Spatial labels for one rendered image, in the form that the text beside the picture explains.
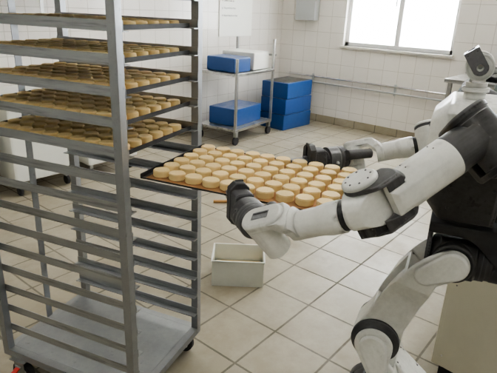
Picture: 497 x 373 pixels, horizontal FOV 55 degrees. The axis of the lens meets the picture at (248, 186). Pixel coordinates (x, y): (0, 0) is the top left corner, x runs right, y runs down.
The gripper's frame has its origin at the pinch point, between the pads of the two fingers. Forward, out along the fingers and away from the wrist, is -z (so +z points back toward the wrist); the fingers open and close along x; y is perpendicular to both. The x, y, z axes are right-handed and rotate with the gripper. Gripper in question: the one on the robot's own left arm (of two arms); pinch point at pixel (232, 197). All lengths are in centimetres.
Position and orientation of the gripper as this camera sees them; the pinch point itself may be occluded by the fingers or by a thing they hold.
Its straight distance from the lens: 132.5
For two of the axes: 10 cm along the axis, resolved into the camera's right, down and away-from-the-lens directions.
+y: -9.3, 0.9, -3.6
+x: 0.5, -9.4, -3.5
